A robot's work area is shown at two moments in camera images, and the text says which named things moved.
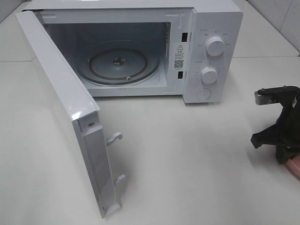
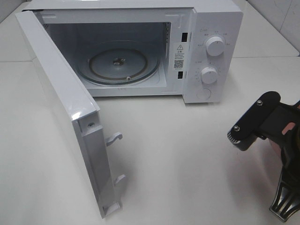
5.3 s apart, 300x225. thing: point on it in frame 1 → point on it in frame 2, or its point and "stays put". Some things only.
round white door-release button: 204,93 stays put
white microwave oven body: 191,48 stays put
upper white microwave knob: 214,46 stays put
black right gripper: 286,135 → 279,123
